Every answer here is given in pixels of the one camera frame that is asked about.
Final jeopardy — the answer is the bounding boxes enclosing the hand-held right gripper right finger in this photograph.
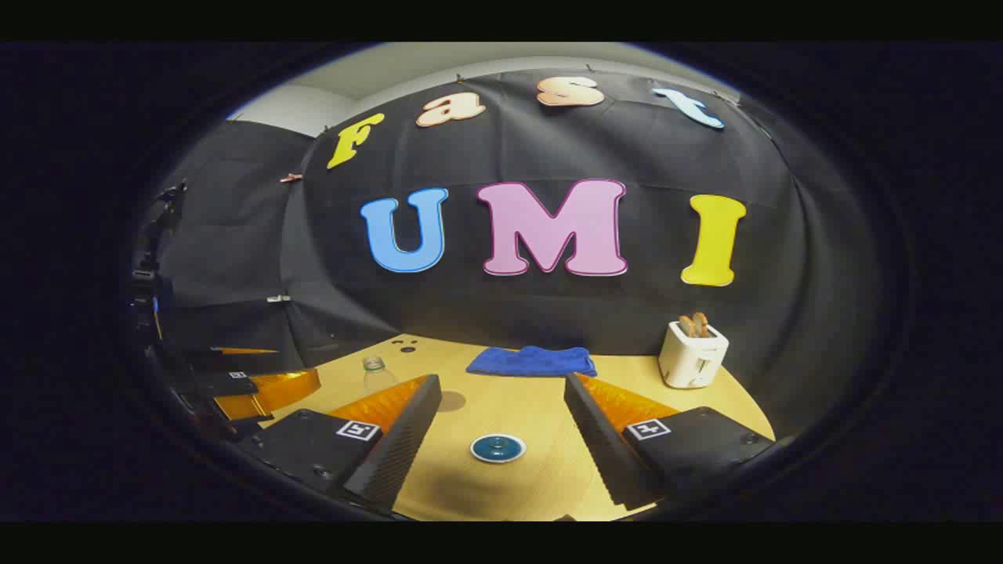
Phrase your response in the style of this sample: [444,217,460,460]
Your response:
[563,372,778,512]

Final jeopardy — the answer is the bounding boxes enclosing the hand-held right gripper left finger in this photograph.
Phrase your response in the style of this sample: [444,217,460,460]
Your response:
[234,374,443,512]

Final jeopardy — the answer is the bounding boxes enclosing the clear plastic water bottle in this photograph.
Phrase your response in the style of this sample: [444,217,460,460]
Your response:
[362,355,401,397]

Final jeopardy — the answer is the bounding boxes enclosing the blue folded towel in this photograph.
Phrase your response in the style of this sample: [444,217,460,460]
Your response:
[466,345,598,378]

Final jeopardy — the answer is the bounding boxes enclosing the white toaster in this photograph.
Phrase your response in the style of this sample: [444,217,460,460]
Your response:
[658,320,730,389]

